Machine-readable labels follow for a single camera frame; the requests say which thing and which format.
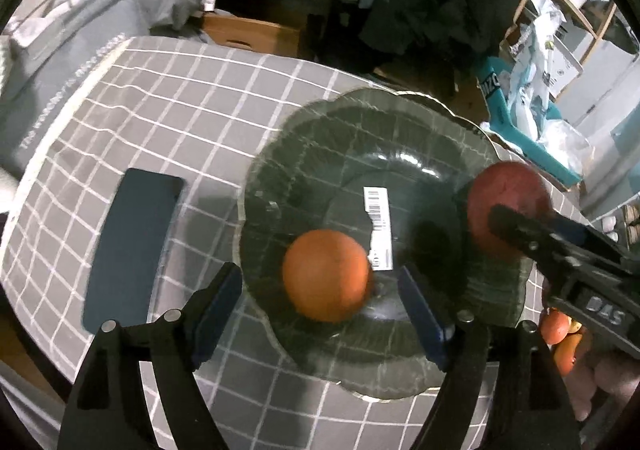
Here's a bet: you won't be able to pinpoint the teal cardboard box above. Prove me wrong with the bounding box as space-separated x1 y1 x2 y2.
475 55 583 188

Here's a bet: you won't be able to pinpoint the red apple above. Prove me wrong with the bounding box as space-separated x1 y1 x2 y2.
466 161 552 261

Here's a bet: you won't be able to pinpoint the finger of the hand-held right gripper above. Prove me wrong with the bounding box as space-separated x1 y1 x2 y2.
487 203 582 272
549 214 622 254

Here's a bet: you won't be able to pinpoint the wooden box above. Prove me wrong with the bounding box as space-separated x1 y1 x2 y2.
202 12 301 56

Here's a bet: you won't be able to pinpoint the scalloped clear glass plate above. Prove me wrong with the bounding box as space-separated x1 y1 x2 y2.
237 87 538 403

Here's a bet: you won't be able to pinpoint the white cabinet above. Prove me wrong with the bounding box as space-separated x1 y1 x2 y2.
555 30 640 223

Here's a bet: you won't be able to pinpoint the grey tote bag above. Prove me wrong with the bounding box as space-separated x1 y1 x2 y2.
0 0 211 171

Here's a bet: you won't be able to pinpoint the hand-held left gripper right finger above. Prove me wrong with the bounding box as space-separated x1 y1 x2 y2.
397 264 583 450

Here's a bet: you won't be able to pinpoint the dark smartphone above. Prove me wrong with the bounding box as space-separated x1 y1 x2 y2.
81 168 186 337

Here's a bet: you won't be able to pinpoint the white plastic bags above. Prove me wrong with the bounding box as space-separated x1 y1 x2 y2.
502 0 583 171

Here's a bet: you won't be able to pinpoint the person's right hand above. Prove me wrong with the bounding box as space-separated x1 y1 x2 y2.
570 350 640 423

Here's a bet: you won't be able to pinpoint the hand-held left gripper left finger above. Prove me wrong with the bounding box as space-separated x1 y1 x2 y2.
57 261 244 450

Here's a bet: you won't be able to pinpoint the large orange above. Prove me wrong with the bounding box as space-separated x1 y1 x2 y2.
281 229 373 323

